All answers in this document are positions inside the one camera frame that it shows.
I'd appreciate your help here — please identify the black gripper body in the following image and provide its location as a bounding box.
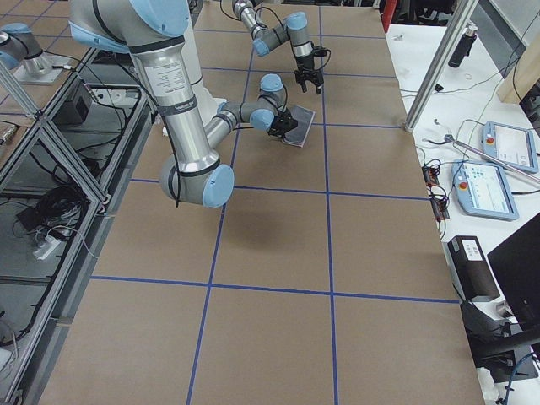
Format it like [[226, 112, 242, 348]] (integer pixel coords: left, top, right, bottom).
[[294, 54, 323, 84], [267, 108, 298, 138]]

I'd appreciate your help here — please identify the pink towel grey back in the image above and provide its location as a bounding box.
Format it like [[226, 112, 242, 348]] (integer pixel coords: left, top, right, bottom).
[[282, 105, 316, 148]]

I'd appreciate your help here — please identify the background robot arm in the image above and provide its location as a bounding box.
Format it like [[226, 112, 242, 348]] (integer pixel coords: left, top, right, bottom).
[[1, 23, 73, 85]]

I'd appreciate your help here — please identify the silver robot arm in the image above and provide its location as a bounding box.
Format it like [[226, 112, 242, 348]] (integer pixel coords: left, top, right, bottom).
[[69, 1, 298, 208], [219, 1, 331, 95]]

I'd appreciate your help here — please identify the long metal rod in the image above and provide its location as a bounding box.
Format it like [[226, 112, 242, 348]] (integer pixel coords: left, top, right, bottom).
[[444, 134, 540, 184]]

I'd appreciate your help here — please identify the small circuit board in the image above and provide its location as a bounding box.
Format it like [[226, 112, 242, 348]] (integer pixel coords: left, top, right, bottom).
[[422, 166, 440, 186]]

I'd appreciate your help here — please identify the near teach pendant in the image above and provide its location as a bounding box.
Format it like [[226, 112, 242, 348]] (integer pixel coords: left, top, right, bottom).
[[451, 160, 519, 221]]

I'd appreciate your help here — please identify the teach pendant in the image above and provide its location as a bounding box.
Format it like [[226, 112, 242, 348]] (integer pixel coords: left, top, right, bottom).
[[451, 160, 519, 221], [482, 121, 539, 174]]

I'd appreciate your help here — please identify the far teach pendant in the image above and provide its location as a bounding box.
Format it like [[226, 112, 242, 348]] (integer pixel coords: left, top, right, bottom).
[[482, 121, 539, 174]]

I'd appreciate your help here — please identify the black box white label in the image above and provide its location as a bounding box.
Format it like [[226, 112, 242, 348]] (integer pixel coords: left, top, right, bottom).
[[446, 235, 500, 303]]

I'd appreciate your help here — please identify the white power strip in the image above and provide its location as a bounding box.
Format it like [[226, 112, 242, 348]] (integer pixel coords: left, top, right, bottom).
[[33, 236, 60, 260]]

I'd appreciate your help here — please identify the black monitor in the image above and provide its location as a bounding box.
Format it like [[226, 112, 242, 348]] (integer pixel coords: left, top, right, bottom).
[[488, 214, 539, 325]]

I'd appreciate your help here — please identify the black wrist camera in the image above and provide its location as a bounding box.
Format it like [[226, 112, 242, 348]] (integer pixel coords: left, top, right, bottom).
[[313, 46, 331, 57]]

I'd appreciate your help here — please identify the white pedestal column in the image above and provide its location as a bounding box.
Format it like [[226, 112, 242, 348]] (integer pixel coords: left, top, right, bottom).
[[173, 1, 225, 147]]

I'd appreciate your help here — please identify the black cylindrical handle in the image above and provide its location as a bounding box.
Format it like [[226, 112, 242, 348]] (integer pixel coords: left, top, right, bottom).
[[448, 24, 478, 68]]

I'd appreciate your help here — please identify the aluminium frame post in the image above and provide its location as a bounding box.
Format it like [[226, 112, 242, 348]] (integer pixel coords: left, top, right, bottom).
[[403, 0, 478, 132]]

